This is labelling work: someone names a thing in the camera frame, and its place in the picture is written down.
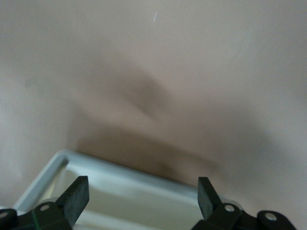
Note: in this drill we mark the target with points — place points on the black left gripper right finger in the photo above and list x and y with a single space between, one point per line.
206 201

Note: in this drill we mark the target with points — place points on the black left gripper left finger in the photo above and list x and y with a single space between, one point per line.
76 198

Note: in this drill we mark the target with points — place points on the white plastic tray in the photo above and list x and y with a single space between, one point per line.
144 198

